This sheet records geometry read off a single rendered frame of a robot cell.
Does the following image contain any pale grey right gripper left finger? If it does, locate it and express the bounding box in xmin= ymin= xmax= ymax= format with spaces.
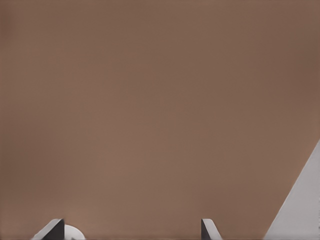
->
xmin=30 ymin=218 xmax=65 ymax=240

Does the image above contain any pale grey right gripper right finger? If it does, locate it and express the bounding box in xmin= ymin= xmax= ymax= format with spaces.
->
xmin=201 ymin=218 xmax=224 ymax=240

